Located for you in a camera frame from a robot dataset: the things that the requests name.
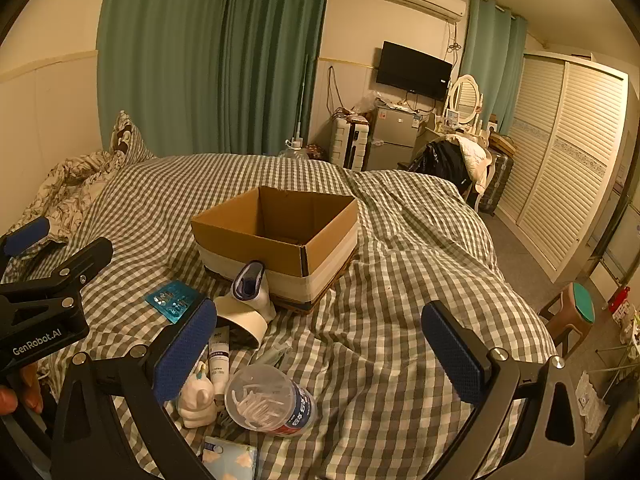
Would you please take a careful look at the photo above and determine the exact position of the teal blister pack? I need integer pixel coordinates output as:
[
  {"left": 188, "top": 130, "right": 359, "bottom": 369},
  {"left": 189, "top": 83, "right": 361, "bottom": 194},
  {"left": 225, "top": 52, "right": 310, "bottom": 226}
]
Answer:
[{"left": 144, "top": 281, "right": 203, "bottom": 325}]

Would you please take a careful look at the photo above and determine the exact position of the large water bottle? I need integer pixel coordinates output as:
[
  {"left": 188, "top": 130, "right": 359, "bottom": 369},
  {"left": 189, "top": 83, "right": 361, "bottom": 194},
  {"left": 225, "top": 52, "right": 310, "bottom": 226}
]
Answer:
[{"left": 277, "top": 137, "right": 311, "bottom": 161}]

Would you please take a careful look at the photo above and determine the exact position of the light green curtain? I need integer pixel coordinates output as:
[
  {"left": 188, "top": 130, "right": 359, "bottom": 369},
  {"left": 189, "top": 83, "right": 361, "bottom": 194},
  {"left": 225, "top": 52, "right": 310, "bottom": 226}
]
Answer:
[{"left": 459, "top": 0, "right": 529, "bottom": 137}]

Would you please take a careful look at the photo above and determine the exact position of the oval white mirror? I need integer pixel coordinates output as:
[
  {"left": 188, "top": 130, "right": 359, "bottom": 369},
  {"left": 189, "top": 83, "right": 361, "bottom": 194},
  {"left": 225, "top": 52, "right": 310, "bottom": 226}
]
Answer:
[{"left": 446, "top": 74, "right": 486, "bottom": 129}]

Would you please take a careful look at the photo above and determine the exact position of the black television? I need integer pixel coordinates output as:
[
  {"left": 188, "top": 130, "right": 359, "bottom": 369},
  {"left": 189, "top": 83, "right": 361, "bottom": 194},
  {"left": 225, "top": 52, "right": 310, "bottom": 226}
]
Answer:
[{"left": 375, "top": 41, "right": 454, "bottom": 103}]

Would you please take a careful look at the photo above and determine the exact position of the white cream tube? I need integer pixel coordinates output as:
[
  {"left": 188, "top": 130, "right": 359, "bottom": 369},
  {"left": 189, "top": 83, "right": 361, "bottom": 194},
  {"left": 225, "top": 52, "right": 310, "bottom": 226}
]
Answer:
[{"left": 207, "top": 325, "right": 232, "bottom": 397}]

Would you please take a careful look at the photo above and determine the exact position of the person's left hand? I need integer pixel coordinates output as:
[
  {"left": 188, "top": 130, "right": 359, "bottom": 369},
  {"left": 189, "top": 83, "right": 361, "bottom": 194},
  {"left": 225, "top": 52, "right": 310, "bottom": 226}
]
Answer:
[{"left": 0, "top": 362, "right": 47, "bottom": 417}]

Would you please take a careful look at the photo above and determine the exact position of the checked bed sheet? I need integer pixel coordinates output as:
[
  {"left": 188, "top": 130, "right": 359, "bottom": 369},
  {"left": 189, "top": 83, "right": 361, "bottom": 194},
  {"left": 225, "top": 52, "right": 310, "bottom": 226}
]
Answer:
[{"left": 10, "top": 152, "right": 559, "bottom": 480}]

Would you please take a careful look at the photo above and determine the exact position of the light blue tissue pack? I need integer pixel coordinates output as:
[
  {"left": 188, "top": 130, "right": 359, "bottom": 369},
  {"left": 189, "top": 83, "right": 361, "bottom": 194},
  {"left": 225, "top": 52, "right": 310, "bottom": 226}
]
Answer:
[{"left": 200, "top": 436, "right": 259, "bottom": 480}]

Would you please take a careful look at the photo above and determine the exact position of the clear plastic wrapper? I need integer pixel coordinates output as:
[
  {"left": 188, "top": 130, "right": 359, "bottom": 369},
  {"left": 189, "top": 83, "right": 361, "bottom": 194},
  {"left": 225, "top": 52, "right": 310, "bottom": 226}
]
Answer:
[{"left": 249, "top": 339, "right": 297, "bottom": 369}]

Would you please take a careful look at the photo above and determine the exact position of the white jacket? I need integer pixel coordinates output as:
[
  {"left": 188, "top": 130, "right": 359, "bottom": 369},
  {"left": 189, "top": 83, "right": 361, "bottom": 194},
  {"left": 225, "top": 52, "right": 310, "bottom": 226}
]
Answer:
[{"left": 457, "top": 136, "right": 494, "bottom": 194}]

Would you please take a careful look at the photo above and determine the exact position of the white suitcase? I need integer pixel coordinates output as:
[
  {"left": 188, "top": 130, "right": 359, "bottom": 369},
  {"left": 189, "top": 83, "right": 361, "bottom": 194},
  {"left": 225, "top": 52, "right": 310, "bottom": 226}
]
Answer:
[{"left": 329, "top": 116, "right": 371, "bottom": 171}]

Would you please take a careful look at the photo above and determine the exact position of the dark suitcase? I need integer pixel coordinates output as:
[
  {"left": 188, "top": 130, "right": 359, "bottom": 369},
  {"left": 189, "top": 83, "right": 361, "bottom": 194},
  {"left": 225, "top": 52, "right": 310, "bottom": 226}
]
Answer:
[{"left": 477, "top": 152, "right": 516, "bottom": 217}]

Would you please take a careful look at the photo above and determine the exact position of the black jacket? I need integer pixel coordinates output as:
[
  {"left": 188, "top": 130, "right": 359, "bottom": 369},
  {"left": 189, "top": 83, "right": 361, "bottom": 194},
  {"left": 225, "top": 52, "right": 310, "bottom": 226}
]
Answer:
[{"left": 407, "top": 139, "right": 474, "bottom": 197}]

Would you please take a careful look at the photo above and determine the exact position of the patterned pillow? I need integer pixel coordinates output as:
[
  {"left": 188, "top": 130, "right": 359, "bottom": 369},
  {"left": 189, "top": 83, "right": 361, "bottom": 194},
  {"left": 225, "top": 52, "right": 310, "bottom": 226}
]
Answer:
[{"left": 109, "top": 110, "right": 157, "bottom": 164}]

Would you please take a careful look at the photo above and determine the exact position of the clear plastic jar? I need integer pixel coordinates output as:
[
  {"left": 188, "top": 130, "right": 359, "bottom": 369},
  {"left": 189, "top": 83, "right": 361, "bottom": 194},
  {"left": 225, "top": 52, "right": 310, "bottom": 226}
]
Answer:
[{"left": 224, "top": 364, "right": 318, "bottom": 439}]

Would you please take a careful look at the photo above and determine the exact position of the brown stool with green seat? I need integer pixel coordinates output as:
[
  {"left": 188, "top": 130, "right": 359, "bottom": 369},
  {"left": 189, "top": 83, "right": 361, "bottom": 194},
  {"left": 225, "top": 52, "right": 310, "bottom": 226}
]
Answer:
[{"left": 537, "top": 281, "right": 599, "bottom": 361}]

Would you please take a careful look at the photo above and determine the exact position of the dark green curtain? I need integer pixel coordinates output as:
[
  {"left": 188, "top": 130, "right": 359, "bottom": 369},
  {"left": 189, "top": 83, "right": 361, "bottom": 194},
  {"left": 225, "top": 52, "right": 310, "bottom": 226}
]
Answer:
[{"left": 96, "top": 0, "right": 334, "bottom": 159}]

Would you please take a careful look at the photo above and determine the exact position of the silver fridge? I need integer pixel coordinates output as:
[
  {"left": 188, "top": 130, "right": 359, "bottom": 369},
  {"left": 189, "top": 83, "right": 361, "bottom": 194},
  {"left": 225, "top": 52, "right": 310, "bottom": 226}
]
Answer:
[{"left": 366, "top": 105, "right": 436, "bottom": 172}]

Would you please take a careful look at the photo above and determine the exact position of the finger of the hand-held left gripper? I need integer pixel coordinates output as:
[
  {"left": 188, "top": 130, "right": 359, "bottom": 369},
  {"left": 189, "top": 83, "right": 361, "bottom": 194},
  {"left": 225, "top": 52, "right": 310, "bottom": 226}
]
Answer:
[
  {"left": 0, "top": 217, "right": 52, "bottom": 262},
  {"left": 0, "top": 236, "right": 115, "bottom": 311}
]

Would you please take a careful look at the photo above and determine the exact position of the white tape roll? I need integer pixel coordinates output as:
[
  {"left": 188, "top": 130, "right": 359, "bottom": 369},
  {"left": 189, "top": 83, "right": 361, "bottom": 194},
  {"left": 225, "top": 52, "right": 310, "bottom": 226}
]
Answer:
[{"left": 214, "top": 294, "right": 269, "bottom": 349}]

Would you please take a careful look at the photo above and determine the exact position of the white louvred wardrobe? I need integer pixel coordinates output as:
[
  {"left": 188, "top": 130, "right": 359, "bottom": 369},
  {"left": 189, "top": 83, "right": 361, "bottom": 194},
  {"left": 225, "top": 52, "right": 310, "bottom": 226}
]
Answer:
[{"left": 492, "top": 52, "right": 631, "bottom": 284}]

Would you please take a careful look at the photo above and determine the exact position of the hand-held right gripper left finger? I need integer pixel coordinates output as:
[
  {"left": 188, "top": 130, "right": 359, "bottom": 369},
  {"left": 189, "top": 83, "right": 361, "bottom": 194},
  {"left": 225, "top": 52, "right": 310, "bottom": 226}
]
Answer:
[{"left": 50, "top": 298, "right": 219, "bottom": 480}]

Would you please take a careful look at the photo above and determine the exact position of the patterned quilt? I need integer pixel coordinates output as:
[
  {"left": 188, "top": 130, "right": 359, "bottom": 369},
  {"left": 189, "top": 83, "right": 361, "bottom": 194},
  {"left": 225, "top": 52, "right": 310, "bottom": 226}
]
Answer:
[{"left": 10, "top": 149, "right": 126, "bottom": 242}]

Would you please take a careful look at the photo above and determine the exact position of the white animal figurine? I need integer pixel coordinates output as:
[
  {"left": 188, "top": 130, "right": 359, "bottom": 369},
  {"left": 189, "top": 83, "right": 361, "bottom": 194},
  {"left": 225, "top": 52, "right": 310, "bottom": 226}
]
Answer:
[{"left": 177, "top": 360, "right": 220, "bottom": 429}]

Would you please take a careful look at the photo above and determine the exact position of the cardboard box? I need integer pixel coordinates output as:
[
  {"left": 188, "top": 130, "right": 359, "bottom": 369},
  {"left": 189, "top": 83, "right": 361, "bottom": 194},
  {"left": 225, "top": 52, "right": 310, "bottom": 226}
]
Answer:
[{"left": 191, "top": 186, "right": 360, "bottom": 317}]

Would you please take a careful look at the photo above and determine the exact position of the white pole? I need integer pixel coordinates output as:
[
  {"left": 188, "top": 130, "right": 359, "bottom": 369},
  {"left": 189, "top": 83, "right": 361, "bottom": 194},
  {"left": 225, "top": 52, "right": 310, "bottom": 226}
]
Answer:
[{"left": 294, "top": 55, "right": 309, "bottom": 142}]

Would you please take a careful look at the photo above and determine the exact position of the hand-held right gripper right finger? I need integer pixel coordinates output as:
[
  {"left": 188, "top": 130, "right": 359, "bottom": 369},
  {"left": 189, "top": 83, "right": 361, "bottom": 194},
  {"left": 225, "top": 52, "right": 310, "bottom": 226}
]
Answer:
[{"left": 420, "top": 300, "right": 587, "bottom": 480}]

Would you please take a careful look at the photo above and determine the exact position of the red fire extinguisher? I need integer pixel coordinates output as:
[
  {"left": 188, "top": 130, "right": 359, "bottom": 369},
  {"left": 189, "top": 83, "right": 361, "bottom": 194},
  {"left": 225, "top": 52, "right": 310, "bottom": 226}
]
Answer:
[{"left": 607, "top": 286, "right": 632, "bottom": 314}]

